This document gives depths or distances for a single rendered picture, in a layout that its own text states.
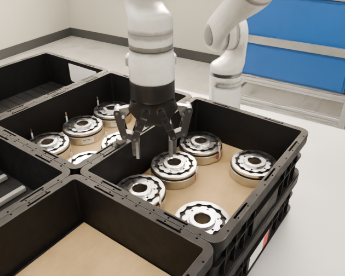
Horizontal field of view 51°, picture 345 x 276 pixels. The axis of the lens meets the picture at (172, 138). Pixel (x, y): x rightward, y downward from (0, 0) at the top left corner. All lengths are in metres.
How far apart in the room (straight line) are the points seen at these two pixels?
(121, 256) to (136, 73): 0.31
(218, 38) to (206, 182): 0.38
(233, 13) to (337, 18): 1.65
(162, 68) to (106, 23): 3.95
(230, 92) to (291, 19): 1.56
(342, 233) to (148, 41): 0.64
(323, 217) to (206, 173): 0.32
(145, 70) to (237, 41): 0.48
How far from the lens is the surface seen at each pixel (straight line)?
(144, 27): 0.55
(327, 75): 2.60
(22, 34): 4.47
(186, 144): 0.87
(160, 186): 0.74
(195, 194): 0.77
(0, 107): 1.22
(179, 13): 3.90
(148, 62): 0.56
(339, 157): 1.21
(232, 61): 1.03
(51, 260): 0.68
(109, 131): 0.99
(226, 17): 0.92
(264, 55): 2.67
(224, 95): 1.04
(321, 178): 1.10
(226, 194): 0.78
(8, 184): 0.87
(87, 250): 0.68
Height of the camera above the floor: 1.33
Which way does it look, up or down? 32 degrees down
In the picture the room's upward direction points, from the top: straight up
